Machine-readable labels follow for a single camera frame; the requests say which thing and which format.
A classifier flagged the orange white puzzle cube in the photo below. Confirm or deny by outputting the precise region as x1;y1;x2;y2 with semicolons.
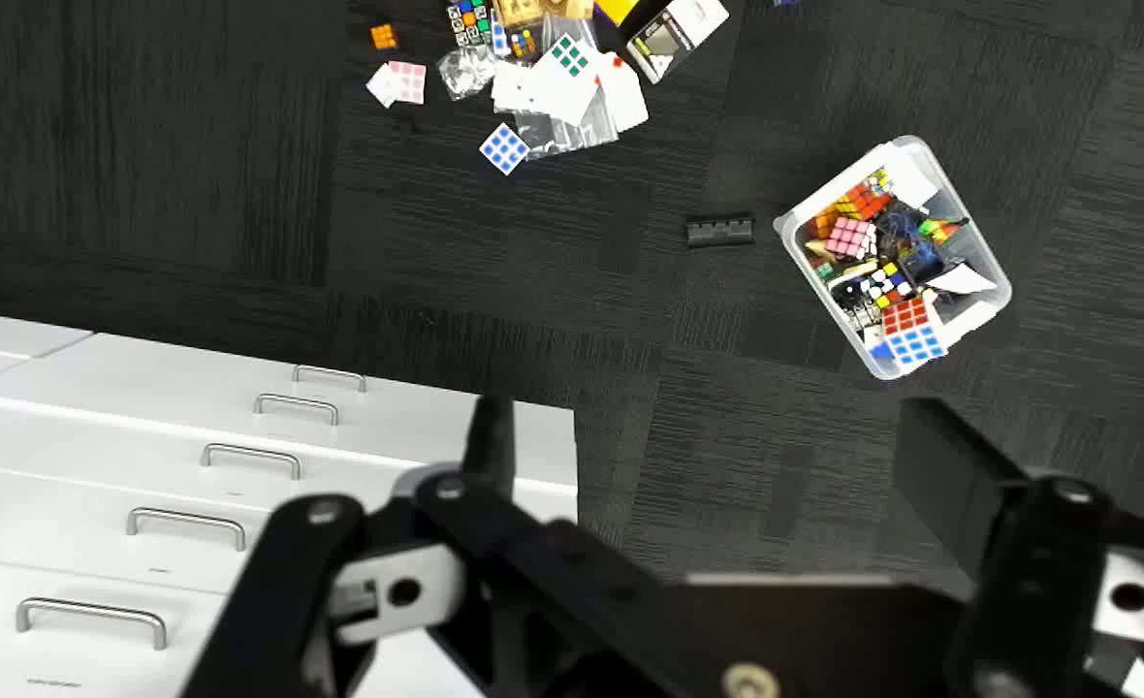
880;294;935;338

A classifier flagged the white drawer base cabinet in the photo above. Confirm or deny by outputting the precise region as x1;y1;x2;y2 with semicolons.
0;307;583;698

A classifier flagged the red white sticker sheet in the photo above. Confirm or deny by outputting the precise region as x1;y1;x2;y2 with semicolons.
363;57;429;111

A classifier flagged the multicolour puzzle cube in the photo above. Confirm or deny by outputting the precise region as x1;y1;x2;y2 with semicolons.
446;0;499;54

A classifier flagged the white bin of puzzle cubes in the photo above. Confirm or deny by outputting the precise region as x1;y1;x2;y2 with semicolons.
770;132;1017;384

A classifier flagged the small black flat block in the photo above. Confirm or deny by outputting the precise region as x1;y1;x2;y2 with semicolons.
681;209;760;253

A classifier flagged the red white puzzle cube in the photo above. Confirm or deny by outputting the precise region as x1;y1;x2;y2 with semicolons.
826;213;880;262

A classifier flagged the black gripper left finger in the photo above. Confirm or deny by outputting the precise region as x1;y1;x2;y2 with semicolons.
178;393;561;698

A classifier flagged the blue white puzzle cube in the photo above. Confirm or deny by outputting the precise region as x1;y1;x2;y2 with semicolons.
476;120;534;179
880;323;949;375

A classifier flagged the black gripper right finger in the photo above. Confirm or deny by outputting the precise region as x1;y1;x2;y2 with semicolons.
897;395;1144;698

